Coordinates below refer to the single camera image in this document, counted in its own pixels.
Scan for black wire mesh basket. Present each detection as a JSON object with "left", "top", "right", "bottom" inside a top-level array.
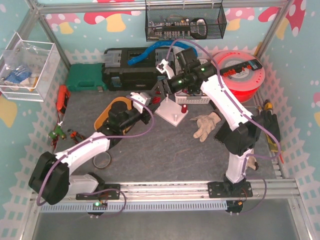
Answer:
[{"left": 145, "top": 3, "right": 227, "bottom": 42}]

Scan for black power strip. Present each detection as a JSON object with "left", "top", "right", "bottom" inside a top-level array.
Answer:
[{"left": 219, "top": 59, "right": 263, "bottom": 77}]

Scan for orange handled pliers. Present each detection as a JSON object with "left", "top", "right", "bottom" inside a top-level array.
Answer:
[{"left": 67, "top": 129, "right": 86, "bottom": 145}]

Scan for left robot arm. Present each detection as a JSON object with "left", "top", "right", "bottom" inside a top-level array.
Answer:
[{"left": 28, "top": 92, "right": 160, "bottom": 206}]

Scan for black tool box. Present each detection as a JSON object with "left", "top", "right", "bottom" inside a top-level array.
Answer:
[{"left": 101, "top": 47, "right": 168, "bottom": 91}]

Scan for white plastic basket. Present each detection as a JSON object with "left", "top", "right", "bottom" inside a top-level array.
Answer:
[{"left": 174, "top": 59, "right": 211, "bottom": 105}]

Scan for blue corrugated hose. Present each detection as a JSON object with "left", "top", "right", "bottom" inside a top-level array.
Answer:
[{"left": 127, "top": 41, "right": 198, "bottom": 66}]

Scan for red large spring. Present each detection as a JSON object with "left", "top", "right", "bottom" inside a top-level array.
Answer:
[{"left": 181, "top": 104, "right": 188, "bottom": 114}]

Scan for green tool case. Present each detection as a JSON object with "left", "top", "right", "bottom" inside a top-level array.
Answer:
[{"left": 65, "top": 63, "right": 108, "bottom": 92}]

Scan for white peg base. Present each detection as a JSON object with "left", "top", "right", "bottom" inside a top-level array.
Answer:
[{"left": 155, "top": 97, "right": 189, "bottom": 127}]

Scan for orange black meter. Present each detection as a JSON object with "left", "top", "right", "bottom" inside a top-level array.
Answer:
[{"left": 56, "top": 84, "right": 70, "bottom": 114}]

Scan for brown tape roll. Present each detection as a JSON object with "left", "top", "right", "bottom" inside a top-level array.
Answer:
[{"left": 92, "top": 152, "right": 112, "bottom": 170}]

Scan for blue white glove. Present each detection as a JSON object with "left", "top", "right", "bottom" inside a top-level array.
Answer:
[{"left": 4, "top": 65, "right": 32, "bottom": 86}]

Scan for orange plastic tray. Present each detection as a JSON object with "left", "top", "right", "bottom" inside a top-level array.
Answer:
[{"left": 94, "top": 96, "right": 133, "bottom": 131}]

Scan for beige work glove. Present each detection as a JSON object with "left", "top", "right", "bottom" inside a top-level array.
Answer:
[{"left": 190, "top": 112, "right": 221, "bottom": 143}]

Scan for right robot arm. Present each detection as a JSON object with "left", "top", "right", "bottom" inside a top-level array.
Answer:
[{"left": 156, "top": 48, "right": 263, "bottom": 185}]

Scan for clear acrylic box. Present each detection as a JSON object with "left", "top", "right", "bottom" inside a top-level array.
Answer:
[{"left": 0, "top": 32, "right": 61, "bottom": 102}]

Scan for red filament spool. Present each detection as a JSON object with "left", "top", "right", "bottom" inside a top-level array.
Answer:
[{"left": 213, "top": 50, "right": 266, "bottom": 103}]

